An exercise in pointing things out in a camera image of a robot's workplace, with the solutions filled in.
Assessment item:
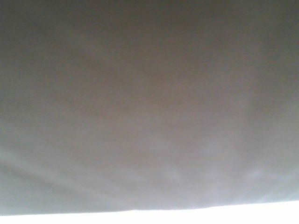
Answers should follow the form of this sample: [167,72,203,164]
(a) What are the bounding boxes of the brown cardboard box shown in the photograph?
[0,0,299,216]

